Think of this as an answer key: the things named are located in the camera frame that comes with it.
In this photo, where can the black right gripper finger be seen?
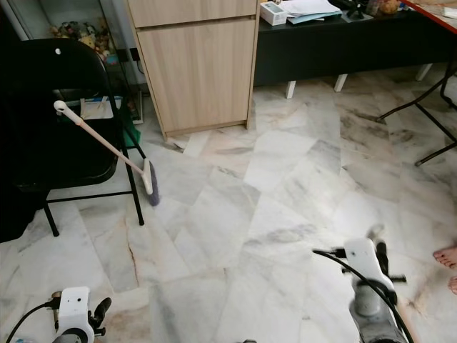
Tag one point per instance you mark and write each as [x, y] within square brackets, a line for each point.
[383, 257]

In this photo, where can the cream hand broom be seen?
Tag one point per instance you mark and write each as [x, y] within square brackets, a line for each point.
[103, 141]

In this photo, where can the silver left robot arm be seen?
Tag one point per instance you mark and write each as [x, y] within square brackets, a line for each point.
[75, 340]

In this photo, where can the person's bare foot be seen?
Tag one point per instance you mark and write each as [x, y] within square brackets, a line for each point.
[453, 286]
[446, 257]

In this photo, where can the black draped cloth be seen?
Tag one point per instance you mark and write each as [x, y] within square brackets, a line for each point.
[11, 214]

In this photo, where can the black metal folding legs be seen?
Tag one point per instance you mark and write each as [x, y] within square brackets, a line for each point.
[420, 103]

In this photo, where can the black desk with white legs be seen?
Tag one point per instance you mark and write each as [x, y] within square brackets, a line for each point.
[343, 50]

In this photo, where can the black folding chair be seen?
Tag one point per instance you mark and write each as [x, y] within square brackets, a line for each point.
[64, 78]

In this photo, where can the brown glass jar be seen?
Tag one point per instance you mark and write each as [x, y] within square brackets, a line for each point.
[384, 6]

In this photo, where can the red rimmed table top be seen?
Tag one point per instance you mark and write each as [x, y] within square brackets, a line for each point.
[432, 11]

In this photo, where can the black desk gadget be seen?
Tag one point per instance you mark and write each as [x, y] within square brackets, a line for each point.
[355, 7]

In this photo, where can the light wooden cabinet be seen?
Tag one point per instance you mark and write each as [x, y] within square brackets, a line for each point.
[196, 71]

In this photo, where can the toy figurine cluster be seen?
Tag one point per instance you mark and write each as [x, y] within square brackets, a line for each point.
[82, 36]

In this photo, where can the stack of white papers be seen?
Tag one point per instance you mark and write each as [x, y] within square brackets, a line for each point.
[310, 7]

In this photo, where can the small white box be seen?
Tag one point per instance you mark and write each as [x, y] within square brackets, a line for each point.
[273, 13]

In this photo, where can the glass display cabinet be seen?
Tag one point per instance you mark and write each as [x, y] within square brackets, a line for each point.
[75, 13]

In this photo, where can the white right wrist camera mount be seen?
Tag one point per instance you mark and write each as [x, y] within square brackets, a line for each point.
[360, 257]

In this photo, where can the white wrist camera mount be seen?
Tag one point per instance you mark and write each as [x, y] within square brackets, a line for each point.
[75, 311]
[360, 257]

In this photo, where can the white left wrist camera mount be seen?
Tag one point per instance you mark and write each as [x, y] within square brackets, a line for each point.
[75, 311]

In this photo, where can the black wall socket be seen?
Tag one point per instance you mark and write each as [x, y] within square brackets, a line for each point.
[134, 56]

